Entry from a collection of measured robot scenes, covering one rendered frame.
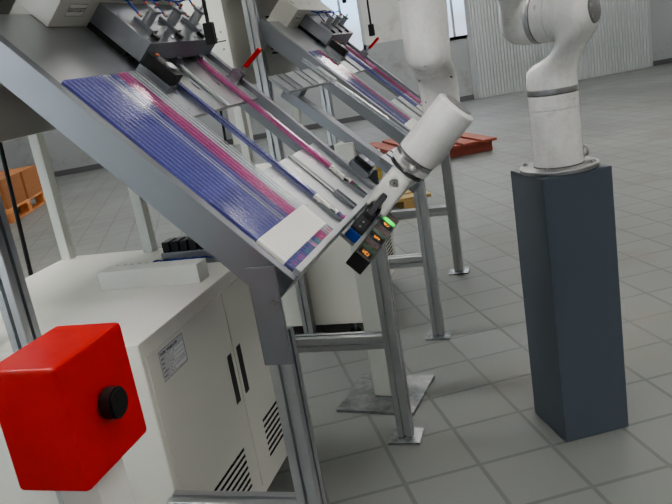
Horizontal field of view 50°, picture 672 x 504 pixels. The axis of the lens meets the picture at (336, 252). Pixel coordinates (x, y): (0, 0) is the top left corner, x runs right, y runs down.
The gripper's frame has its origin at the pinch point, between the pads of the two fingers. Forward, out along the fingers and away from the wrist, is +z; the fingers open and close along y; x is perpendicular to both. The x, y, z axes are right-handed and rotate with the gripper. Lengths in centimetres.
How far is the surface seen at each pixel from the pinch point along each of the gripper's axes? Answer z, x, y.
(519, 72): 30, -30, 1083
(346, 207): 2.4, 5.1, 8.3
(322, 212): 2.4, 7.9, -3.4
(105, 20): -1, 67, -6
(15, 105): 24, 72, -12
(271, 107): 2.3, 36.4, 29.9
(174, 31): -4, 59, 10
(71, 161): 494, 397, 773
